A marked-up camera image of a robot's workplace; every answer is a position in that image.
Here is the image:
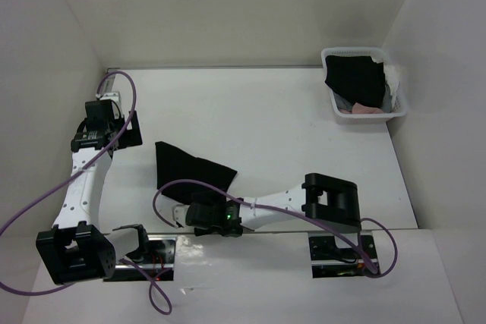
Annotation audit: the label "black skirt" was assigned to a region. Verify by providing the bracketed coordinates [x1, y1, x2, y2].
[155, 141, 238, 205]
[325, 55, 386, 108]

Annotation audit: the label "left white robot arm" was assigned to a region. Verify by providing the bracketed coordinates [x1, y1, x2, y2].
[36, 92, 151, 285]

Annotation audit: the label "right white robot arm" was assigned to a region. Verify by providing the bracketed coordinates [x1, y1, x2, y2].
[182, 173, 361, 258]

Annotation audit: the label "grey cloth in basket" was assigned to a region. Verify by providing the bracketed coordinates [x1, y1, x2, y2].
[335, 93, 393, 113]

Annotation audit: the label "pink cloth in basket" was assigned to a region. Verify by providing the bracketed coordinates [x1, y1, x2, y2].
[339, 103, 384, 115]

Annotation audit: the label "black skirt in basket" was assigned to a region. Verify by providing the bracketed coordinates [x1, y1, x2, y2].
[325, 55, 386, 108]

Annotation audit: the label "white plastic basket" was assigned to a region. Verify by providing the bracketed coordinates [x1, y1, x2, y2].
[320, 46, 409, 124]

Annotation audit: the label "white cloth in basket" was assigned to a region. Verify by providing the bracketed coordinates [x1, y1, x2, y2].
[371, 56, 399, 103]

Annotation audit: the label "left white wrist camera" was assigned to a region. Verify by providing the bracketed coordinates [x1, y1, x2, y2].
[96, 91, 123, 116]

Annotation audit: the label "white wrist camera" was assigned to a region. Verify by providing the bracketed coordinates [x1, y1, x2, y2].
[172, 204, 190, 228]
[96, 91, 123, 116]

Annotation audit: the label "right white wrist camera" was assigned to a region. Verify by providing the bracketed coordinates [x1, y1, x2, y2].
[172, 204, 190, 228]

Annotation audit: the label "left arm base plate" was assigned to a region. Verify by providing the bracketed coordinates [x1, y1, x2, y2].
[104, 234, 176, 282]

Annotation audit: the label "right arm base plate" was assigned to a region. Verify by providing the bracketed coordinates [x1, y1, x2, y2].
[308, 233, 365, 278]

